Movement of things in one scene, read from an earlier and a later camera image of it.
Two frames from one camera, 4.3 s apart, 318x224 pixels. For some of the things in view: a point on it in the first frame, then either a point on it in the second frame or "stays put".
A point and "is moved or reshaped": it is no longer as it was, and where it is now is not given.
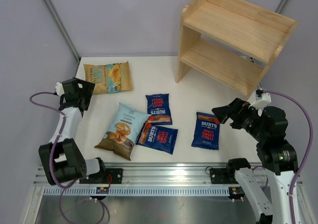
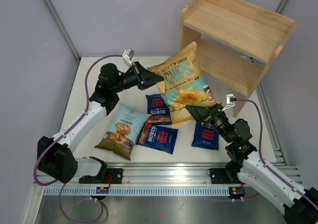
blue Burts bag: [161, 138] stays put
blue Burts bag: [158, 107] stays put
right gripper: [236, 112] -> [200, 112]
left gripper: [88, 88] -> [143, 78]
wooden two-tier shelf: [232, 40] stays put
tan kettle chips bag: [109, 78] is moved or reshaped
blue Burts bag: [206, 131] stays put
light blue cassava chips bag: [123, 130] stays put
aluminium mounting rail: [159, 173] stays put
